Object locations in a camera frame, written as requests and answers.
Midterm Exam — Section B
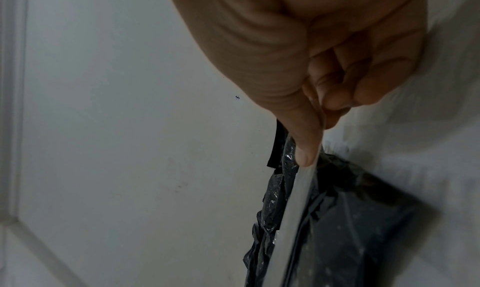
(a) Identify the taped parcel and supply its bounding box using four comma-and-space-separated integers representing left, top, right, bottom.
241, 118, 440, 287

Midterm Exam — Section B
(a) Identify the person's right hand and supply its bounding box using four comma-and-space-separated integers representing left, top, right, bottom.
162, 0, 430, 168

